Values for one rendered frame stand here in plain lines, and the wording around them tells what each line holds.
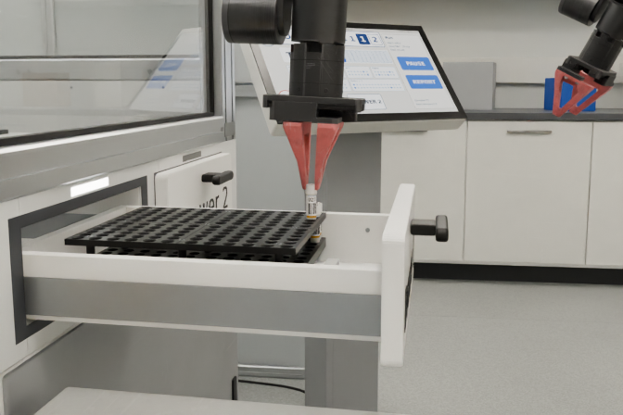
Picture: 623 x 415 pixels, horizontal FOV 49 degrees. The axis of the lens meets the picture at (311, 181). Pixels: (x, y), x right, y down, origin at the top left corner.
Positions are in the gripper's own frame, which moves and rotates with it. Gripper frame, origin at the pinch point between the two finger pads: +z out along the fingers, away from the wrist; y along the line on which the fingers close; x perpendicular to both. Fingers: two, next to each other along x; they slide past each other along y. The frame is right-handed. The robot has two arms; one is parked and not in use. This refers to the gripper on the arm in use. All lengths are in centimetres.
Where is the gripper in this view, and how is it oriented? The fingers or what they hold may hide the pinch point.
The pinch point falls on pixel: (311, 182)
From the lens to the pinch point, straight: 74.5
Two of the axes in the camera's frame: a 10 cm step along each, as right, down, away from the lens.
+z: -0.5, 9.9, 1.4
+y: -9.9, -0.7, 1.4
